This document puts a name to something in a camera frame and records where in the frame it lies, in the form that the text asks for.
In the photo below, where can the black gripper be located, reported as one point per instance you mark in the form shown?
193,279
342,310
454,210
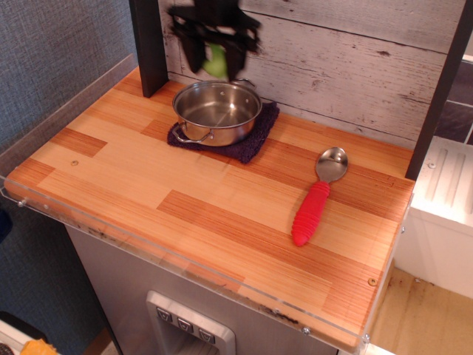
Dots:
215,22

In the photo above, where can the green toy squash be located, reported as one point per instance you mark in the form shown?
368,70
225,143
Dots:
216,65

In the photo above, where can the stainless steel pot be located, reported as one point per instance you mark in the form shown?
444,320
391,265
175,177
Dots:
216,113

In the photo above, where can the purple knitted cloth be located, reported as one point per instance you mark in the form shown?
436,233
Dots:
245,150

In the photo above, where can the clear acrylic edge guard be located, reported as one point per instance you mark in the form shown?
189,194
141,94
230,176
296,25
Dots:
234,237

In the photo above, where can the grey toy fridge cabinet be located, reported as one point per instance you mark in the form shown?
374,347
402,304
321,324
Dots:
122,282

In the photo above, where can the silver dispenser panel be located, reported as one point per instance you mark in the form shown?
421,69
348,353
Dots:
188,325

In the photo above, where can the white toy sink unit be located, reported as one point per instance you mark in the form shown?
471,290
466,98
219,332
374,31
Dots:
436,242

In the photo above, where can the yellow object bottom left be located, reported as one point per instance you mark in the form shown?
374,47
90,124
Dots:
32,347

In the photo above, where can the red-handled metal spoon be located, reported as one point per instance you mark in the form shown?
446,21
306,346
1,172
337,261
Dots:
331,166

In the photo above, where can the dark right post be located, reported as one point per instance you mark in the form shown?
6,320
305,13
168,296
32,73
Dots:
446,80

